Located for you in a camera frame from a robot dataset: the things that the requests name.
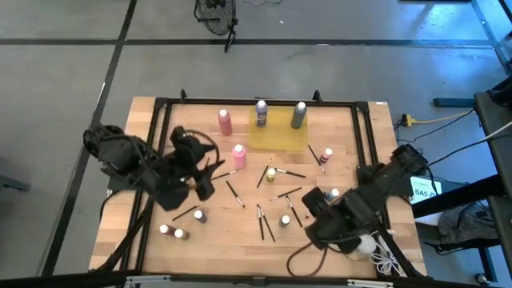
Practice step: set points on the small tan paint bottle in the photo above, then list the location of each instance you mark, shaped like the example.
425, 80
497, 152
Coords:
182, 234

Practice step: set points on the small light blue paint bottle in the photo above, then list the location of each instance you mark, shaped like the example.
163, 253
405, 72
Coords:
333, 194

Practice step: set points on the black desk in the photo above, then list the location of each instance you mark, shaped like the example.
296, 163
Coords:
500, 152

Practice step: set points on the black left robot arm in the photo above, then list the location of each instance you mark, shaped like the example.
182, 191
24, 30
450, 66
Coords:
120, 154

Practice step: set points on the yellow translucent plastic bin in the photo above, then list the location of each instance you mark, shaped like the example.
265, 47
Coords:
280, 138

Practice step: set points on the large light pink paint bottle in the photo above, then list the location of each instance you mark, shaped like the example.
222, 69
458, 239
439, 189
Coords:
240, 159

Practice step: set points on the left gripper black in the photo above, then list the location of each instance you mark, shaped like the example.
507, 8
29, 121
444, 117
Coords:
186, 152

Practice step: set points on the small green paint bottle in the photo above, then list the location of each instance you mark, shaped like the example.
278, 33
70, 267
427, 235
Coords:
284, 221

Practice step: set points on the gray bag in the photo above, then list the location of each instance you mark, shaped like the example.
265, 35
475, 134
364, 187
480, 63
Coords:
464, 222

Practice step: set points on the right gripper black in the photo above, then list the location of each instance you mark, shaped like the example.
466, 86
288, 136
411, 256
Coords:
354, 214

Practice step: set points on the small bright yellow paint bottle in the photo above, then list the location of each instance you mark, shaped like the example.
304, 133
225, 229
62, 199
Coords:
270, 175

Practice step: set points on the large gray paint bottle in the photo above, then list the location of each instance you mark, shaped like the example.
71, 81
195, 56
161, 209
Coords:
298, 118

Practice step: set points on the large rose paint bottle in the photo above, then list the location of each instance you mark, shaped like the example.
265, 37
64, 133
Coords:
226, 125

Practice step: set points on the gray stand foot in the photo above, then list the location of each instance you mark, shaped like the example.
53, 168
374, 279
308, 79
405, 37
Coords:
14, 185

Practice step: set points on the small pink paint bottle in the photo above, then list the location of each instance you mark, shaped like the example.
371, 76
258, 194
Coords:
325, 157

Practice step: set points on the black floor fan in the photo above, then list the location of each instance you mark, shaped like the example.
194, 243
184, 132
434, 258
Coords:
216, 18

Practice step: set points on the large purple paint bottle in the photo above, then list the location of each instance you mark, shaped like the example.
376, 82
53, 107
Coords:
261, 118

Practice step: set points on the round lamp with white bulb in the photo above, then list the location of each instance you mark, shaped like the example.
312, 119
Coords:
366, 244

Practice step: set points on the white SA5 label sign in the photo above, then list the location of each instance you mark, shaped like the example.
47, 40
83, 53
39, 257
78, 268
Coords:
422, 193

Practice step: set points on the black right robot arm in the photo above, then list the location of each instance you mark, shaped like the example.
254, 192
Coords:
400, 164

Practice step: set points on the small dark blue paint bottle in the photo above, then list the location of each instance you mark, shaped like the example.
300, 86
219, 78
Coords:
201, 217

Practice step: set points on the small maroon paint bottle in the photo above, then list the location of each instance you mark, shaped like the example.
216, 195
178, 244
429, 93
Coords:
169, 230

